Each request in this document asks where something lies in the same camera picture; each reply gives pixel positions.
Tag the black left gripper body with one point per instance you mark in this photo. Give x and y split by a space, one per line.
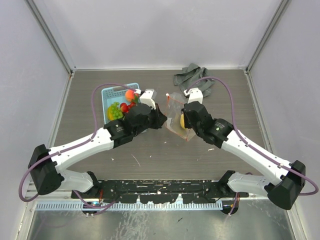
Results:
141 128

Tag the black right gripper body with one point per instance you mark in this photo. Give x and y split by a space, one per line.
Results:
188 125

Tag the yellow apple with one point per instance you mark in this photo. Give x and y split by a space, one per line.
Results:
182 122

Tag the clear zip top bag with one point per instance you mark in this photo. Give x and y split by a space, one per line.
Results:
173 111

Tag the orange peach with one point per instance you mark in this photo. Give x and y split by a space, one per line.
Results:
131 96

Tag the blue plastic basket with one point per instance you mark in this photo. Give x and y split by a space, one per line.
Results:
110 95

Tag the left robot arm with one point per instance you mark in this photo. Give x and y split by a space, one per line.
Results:
49 166

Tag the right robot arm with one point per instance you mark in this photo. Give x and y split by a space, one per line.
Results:
279 180

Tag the red strawberry cluster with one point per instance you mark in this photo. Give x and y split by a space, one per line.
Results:
124 107

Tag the green grape bunch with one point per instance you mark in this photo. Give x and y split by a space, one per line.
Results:
117 114

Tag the yellow banana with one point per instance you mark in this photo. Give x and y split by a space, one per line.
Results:
110 115

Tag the grey crumpled cloth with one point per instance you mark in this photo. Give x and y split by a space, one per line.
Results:
190 75

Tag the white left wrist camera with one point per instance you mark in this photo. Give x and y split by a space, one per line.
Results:
147 97

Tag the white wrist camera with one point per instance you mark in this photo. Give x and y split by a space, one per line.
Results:
147 97
193 95

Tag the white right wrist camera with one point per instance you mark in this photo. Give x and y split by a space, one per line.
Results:
193 95

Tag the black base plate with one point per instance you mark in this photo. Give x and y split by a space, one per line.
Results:
160 191

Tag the blue slotted cable duct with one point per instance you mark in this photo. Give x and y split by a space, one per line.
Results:
176 206

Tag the aluminium frame rail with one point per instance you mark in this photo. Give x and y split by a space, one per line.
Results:
29 190

